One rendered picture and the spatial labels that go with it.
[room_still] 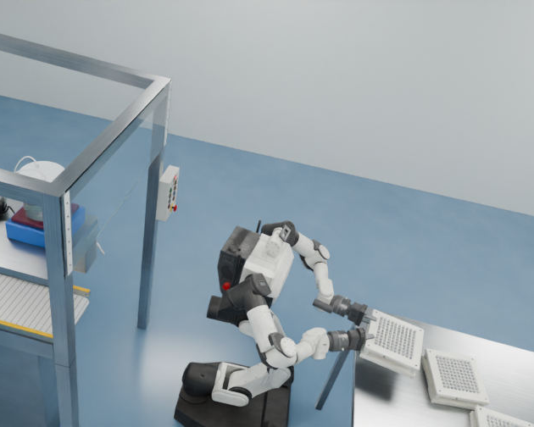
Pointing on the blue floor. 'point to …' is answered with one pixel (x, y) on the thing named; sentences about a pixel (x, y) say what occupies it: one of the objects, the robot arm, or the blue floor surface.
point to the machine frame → (68, 375)
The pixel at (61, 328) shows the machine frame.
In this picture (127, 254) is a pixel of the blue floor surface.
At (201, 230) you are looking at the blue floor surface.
